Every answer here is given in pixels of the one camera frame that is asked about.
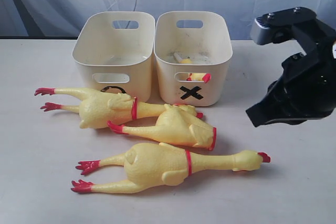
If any cream bin with cross mark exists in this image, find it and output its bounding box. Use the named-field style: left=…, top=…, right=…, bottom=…
left=154, top=11, right=233, bottom=106

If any headless rubber chicken body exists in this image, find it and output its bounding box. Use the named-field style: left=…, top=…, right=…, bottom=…
left=107, top=104, right=217, bottom=151

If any whole rubber chicken front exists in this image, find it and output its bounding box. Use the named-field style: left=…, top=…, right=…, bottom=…
left=71, top=143, right=271, bottom=194

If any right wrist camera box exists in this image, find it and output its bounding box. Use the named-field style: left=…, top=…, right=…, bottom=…
left=250, top=7, right=317, bottom=45

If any whole rubber chicken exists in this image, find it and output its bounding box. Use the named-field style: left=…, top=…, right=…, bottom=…
left=34, top=87, right=204, bottom=130
left=71, top=143, right=271, bottom=194

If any cream bin with circle mark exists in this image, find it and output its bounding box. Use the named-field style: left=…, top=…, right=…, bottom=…
left=72, top=12, right=155, bottom=102

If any whole rubber chicken near bins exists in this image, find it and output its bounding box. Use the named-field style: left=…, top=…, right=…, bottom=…
left=34, top=87, right=204, bottom=130

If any detached rubber chicken head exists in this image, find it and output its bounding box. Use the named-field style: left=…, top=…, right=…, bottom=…
left=173, top=52, right=212, bottom=83

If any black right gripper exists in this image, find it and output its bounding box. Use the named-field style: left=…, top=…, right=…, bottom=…
left=246, top=19, right=335, bottom=127

